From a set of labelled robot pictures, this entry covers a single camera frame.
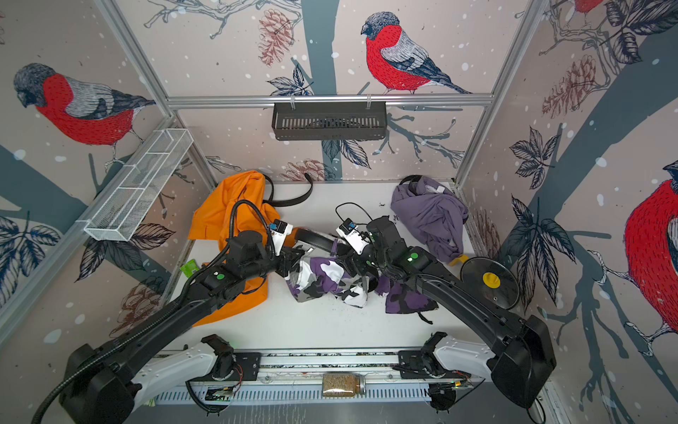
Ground horizontal aluminium frame bar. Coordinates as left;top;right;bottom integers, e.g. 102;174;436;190
166;94;494;111

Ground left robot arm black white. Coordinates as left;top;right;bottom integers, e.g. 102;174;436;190
32;201;302;423

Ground jar of grains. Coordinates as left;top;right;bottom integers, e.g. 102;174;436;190
321;372;365;399

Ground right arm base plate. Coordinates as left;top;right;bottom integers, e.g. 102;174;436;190
392;350;471;381

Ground orange trousers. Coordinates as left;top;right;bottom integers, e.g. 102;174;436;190
180;171;304;327

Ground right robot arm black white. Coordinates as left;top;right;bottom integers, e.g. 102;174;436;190
337;216;556;409

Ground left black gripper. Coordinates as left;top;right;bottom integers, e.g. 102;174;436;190
243;244;307;282

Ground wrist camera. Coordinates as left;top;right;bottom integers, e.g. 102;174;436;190
337;218;371;254
269;219;293;255

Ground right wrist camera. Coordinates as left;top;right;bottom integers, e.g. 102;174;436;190
337;218;371;254

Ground small green packet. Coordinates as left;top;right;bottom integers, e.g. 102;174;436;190
180;259;201;278

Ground black perforated metal shelf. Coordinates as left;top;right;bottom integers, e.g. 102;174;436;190
272;102;388;141

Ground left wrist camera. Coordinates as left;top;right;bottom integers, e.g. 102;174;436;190
269;219;293;255

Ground plain purple garment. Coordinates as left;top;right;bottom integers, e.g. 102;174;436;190
391;175;469;263

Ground purple camouflage trousers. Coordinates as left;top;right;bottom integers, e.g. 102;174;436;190
285;241;438;314

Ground black spool yellow hub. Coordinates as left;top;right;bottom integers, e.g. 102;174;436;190
460;257;520;310

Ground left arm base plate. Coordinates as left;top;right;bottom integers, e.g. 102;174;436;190
209;352;262;383

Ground white wire mesh basket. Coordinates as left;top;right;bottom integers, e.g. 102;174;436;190
84;128;194;241

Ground yellow object beside spool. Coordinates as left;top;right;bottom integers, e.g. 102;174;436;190
448;254;470;267

